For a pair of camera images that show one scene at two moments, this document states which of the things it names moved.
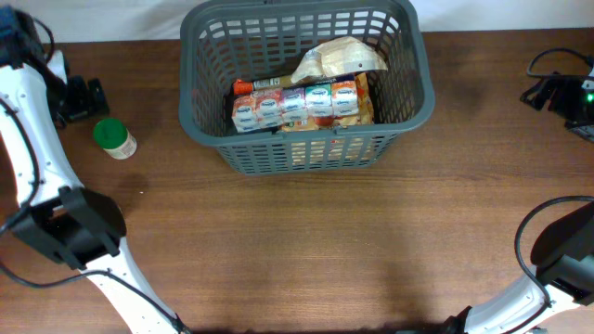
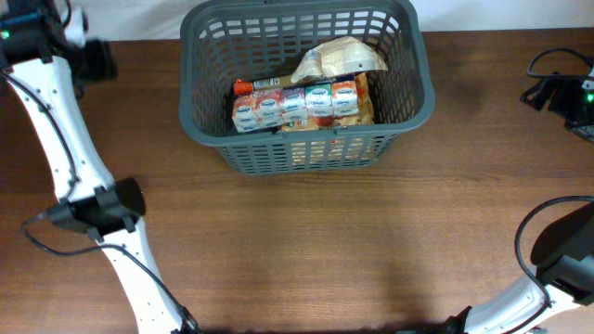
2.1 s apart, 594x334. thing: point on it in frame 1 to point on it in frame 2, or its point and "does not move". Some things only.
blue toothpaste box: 272,109 does not move
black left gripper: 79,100 to 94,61
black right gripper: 546,90 does not move
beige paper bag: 338,56 does not move
